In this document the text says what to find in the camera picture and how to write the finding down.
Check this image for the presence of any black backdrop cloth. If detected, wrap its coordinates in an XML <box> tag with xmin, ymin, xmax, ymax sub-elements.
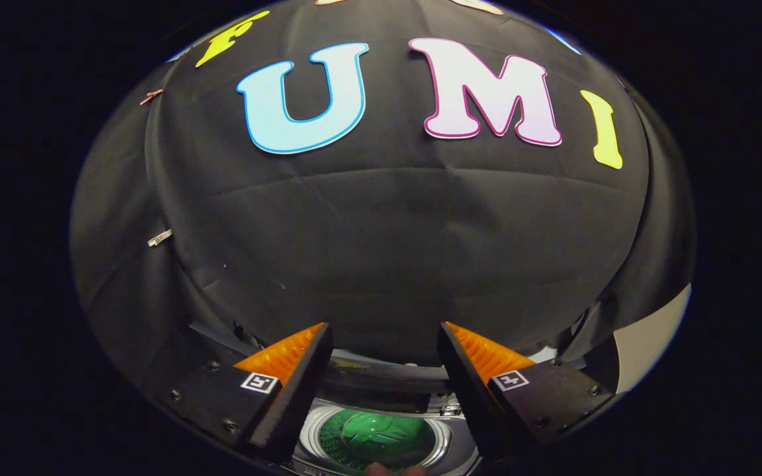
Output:
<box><xmin>70</xmin><ymin>0</ymin><xmax>696</xmax><ymax>397</ymax></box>

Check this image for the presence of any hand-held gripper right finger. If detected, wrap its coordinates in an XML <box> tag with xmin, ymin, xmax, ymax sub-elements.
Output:
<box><xmin>437</xmin><ymin>322</ymin><xmax>620</xmax><ymax>463</ymax></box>

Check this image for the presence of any green button shirt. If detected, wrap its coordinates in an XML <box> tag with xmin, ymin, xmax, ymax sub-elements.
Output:
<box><xmin>320</xmin><ymin>410</ymin><xmax>437</xmax><ymax>471</ymax></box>

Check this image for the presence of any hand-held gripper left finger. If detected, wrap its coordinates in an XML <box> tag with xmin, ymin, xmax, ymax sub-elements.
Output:
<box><xmin>145</xmin><ymin>323</ymin><xmax>334</xmax><ymax>463</ymax></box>

